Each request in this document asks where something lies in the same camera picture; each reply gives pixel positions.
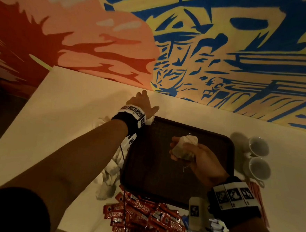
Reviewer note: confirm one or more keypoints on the person's left forearm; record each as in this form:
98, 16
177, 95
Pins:
71, 166

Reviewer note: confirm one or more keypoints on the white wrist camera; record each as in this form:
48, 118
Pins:
197, 212
129, 140

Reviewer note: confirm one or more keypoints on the pile of red Nescafe sachets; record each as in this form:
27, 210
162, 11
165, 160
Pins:
146, 218

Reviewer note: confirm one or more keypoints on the person's right hand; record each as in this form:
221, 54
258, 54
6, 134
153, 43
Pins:
204, 162

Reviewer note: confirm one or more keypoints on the person's left hand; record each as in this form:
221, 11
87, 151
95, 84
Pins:
142, 102

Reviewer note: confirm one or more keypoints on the small white cup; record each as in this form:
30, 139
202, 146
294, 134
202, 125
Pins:
258, 168
259, 146

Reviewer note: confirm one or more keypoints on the pile of white tea bags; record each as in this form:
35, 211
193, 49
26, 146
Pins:
108, 177

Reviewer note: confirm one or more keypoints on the dark brown tray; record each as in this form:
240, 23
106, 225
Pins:
149, 166

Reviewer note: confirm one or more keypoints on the white tea bag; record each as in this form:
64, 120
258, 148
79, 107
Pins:
149, 120
185, 146

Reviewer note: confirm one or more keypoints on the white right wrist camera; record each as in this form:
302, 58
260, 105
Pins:
197, 212

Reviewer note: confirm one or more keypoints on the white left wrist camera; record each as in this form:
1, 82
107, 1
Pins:
129, 140

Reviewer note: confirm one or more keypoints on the black clothing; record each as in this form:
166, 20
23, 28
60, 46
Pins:
13, 212

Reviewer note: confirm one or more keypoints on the bundle of red stir sticks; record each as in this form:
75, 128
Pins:
261, 203

